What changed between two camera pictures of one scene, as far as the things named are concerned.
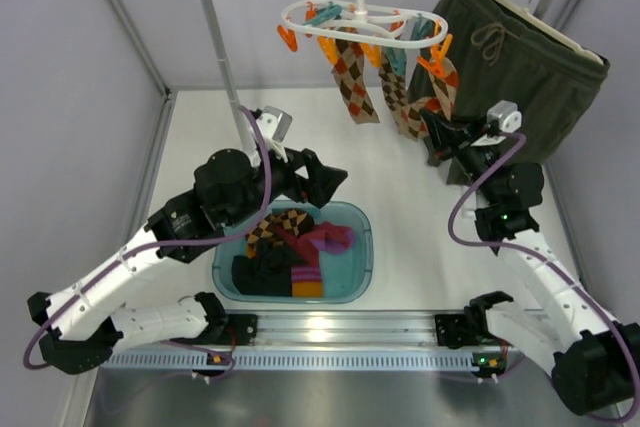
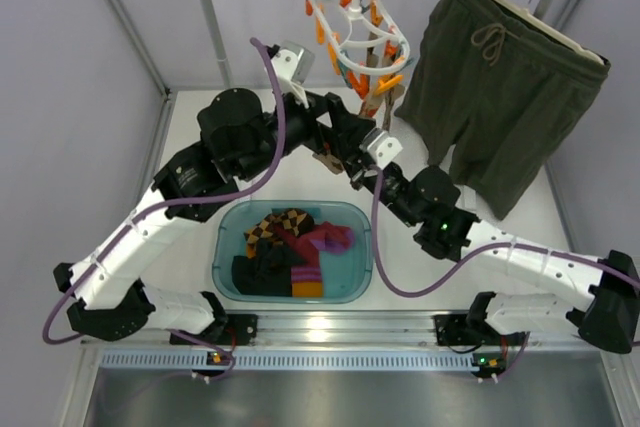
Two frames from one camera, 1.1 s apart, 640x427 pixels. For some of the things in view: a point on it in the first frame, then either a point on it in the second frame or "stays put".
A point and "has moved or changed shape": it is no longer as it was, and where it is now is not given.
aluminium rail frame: x=327 y=343 stays put
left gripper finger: x=322 y=183 → x=347 y=137
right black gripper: x=460 y=143 → x=364 y=158
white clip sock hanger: x=432 y=40 has moved or changed shape
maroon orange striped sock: x=307 y=278 stays put
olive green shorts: x=501 y=53 stays put
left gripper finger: x=297 y=159 → x=330 y=102
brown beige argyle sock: x=408 y=112 → x=374 y=91
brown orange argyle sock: x=348 y=72 → x=332 y=163
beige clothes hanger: x=535 y=18 stays put
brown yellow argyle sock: x=299 y=221 stays put
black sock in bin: x=269 y=274 stays put
